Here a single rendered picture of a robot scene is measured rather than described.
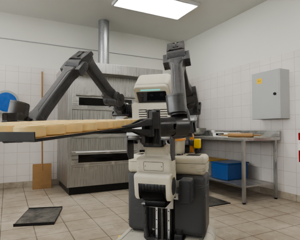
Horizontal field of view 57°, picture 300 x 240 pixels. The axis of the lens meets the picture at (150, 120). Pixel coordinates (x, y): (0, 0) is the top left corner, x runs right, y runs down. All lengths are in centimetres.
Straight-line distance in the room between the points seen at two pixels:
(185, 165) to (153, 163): 30
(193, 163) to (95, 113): 285
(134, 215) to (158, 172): 50
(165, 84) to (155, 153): 41
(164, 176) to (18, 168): 400
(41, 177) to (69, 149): 94
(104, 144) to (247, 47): 287
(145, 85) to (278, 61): 325
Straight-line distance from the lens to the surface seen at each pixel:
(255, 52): 494
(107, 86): 154
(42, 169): 510
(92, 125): 61
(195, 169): 185
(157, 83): 158
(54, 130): 52
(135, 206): 201
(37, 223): 327
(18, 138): 45
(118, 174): 464
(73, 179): 444
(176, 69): 108
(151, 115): 75
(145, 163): 166
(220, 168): 444
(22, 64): 543
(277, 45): 467
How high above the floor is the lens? 99
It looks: 2 degrees up
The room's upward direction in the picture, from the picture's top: straight up
